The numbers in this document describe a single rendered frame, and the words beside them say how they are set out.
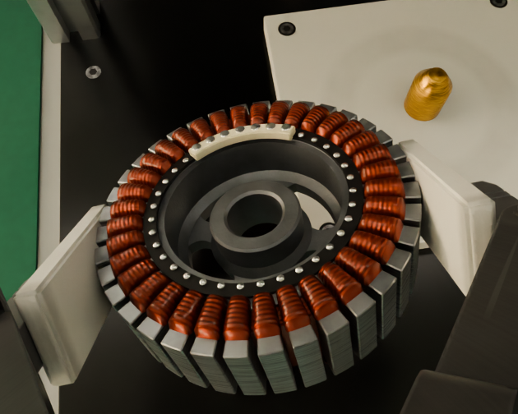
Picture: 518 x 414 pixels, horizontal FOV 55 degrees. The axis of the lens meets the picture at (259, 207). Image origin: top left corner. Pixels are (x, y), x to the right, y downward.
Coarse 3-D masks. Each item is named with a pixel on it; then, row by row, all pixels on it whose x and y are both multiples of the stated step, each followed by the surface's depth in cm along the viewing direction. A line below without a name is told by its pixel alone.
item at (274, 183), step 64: (192, 128) 20; (256, 128) 19; (320, 128) 18; (128, 192) 18; (192, 192) 19; (256, 192) 18; (320, 192) 19; (384, 192) 16; (128, 256) 16; (256, 256) 17; (320, 256) 15; (384, 256) 14; (128, 320) 15; (192, 320) 14; (256, 320) 14; (320, 320) 14; (384, 320) 15; (256, 384) 15
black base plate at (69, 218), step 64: (128, 0) 32; (192, 0) 31; (256, 0) 31; (320, 0) 31; (384, 0) 31; (64, 64) 30; (128, 64) 30; (192, 64) 30; (256, 64) 29; (64, 128) 28; (128, 128) 28; (64, 192) 27; (192, 256) 25; (448, 320) 24; (128, 384) 23; (192, 384) 23; (320, 384) 23; (384, 384) 23
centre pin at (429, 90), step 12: (420, 72) 25; (432, 72) 24; (444, 72) 24; (420, 84) 25; (432, 84) 24; (444, 84) 24; (408, 96) 26; (420, 96) 25; (432, 96) 24; (444, 96) 25; (408, 108) 26; (420, 108) 26; (432, 108) 25; (420, 120) 26
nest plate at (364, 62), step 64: (448, 0) 29; (512, 0) 29; (320, 64) 28; (384, 64) 28; (448, 64) 28; (512, 64) 28; (384, 128) 26; (448, 128) 26; (512, 128) 26; (512, 192) 25
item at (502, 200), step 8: (472, 184) 15; (480, 184) 15; (488, 184) 15; (488, 192) 14; (496, 192) 14; (504, 192) 14; (496, 200) 14; (504, 200) 14; (512, 200) 14; (496, 208) 13; (504, 208) 13; (496, 216) 13
